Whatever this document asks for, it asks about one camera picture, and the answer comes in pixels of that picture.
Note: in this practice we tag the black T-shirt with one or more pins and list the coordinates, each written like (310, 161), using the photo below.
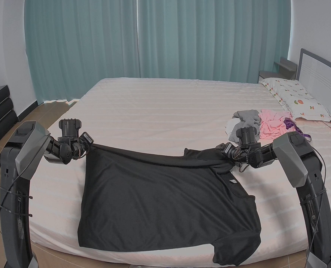
(159, 200)

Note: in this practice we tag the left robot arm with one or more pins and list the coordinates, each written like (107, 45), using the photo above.
(25, 146)

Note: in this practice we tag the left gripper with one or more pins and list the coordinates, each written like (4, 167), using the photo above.
(86, 142)

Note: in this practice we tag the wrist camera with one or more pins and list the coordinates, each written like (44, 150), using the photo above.
(246, 135)
(70, 128)

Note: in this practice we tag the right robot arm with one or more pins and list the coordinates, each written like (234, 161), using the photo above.
(293, 155)

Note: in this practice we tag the purple garment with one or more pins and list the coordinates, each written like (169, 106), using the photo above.
(289, 123)

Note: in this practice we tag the grey garment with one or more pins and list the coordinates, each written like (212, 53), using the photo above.
(249, 117)

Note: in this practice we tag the pink garment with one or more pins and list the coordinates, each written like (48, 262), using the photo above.
(271, 124)

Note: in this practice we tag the blue-green curtain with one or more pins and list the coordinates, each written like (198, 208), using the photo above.
(210, 32)
(81, 38)

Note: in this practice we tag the white printed pillow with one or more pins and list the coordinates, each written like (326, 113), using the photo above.
(296, 96)

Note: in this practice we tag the bed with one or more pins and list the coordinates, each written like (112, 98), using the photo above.
(159, 113)

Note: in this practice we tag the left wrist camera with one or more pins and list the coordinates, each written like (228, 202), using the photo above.
(70, 128)

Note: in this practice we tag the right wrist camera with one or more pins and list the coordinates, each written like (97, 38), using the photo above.
(246, 135)

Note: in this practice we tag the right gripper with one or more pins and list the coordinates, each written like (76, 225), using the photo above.
(228, 149)

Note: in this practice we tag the white garment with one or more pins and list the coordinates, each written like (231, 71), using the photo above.
(231, 125)

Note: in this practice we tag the grey bedside table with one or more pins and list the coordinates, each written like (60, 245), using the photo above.
(282, 68)

